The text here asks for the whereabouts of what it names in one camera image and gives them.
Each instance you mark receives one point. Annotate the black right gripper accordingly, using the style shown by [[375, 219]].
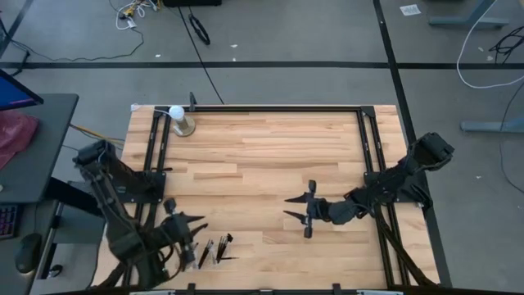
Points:
[[319, 210]]

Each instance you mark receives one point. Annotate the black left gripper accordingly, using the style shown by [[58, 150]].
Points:
[[178, 229]]

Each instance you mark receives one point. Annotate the thick black makeup brush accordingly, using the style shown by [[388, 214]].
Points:
[[221, 250]]

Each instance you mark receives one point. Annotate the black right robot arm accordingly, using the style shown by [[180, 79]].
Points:
[[389, 186]]

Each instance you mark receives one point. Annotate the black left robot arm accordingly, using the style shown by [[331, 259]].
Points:
[[118, 229]]

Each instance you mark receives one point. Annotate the black wide head makeup brush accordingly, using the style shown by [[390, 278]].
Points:
[[227, 245]]

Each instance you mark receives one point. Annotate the black clamp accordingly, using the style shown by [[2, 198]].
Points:
[[191, 289], [337, 289]]

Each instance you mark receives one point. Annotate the white bulb brass base lamp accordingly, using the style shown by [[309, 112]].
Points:
[[182, 123]]

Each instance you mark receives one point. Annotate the black desk crossbeam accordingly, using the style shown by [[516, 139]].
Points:
[[69, 194]]

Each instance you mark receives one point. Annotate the black caster wheel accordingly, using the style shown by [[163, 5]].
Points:
[[55, 270]]

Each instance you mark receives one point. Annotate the black desk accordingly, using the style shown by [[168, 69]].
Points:
[[49, 143]]

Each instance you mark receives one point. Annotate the black computer mouse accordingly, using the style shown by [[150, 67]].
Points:
[[28, 250]]

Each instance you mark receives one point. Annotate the black keyboard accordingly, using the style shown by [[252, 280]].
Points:
[[8, 221]]

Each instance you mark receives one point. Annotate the dark grey lower desk shelf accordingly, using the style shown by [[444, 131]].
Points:
[[8, 262]]

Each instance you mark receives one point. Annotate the pink cloth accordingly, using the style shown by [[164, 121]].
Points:
[[14, 133]]

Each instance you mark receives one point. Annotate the blue-grey table foot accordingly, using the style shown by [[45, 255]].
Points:
[[471, 20], [487, 126]]

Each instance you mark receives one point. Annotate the black box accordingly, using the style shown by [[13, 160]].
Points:
[[192, 3]]

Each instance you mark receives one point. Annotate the computer monitor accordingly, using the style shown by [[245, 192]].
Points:
[[12, 94]]

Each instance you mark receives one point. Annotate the white paper label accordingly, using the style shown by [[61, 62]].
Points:
[[410, 10]]

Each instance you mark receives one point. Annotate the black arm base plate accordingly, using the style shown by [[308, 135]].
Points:
[[153, 192], [413, 196]]

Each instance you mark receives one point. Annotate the black clamp post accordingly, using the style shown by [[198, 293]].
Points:
[[192, 102]]

